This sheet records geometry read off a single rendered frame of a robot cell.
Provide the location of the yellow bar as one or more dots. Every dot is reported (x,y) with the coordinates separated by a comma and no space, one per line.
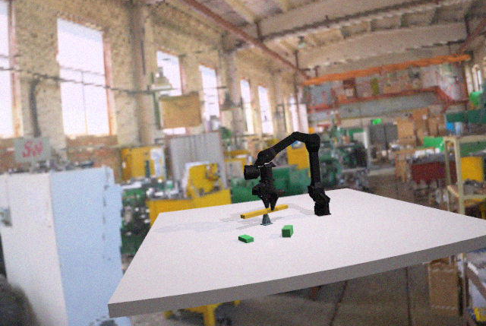
(264,211)

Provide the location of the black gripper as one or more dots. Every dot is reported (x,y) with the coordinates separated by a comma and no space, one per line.
(270,198)

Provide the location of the green rectangular block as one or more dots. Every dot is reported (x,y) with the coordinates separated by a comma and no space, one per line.
(246,238)
(287,231)

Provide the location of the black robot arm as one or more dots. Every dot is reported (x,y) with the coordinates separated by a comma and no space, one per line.
(315,190)

